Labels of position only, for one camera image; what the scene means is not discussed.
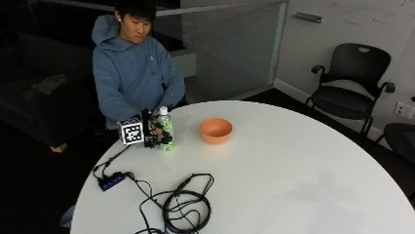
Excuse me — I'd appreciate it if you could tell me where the green plastic bottle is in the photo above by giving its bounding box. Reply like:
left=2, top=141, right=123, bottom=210
left=156, top=105, right=177, bottom=152

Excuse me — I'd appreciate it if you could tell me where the white marker cube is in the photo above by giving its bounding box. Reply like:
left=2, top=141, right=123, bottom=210
left=117, top=117, right=145, bottom=146

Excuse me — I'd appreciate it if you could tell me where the orange bowl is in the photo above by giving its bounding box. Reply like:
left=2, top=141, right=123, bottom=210
left=199, top=117, right=235, bottom=145

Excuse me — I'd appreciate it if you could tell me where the black usb hub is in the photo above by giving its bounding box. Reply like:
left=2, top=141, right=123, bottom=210
left=98, top=172, right=128, bottom=192

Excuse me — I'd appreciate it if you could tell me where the the person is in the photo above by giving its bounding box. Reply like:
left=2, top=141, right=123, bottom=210
left=91, top=0, right=187, bottom=131

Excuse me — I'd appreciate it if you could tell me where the dark sofa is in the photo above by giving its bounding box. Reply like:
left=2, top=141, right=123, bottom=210
left=0, top=31, right=102, bottom=154

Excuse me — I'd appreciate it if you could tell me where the glass partition panel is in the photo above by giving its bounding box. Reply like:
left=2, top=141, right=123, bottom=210
left=155, top=0, right=290, bottom=104

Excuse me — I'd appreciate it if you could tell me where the black office chair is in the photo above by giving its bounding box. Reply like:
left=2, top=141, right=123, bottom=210
left=374, top=122, right=415, bottom=166
left=305, top=42, right=397, bottom=137

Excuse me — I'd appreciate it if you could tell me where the thin black cable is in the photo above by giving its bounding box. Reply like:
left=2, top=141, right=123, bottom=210
left=91, top=143, right=132, bottom=181

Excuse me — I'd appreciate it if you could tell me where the coiled black cable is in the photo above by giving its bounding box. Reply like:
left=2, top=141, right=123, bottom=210
left=125, top=173, right=217, bottom=234

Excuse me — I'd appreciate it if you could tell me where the grey wall tray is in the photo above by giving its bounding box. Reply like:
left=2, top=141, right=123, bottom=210
left=292, top=11, right=325, bottom=24

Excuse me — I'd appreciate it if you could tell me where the white wall outlet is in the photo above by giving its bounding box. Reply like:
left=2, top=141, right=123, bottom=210
left=393, top=101, right=415, bottom=120

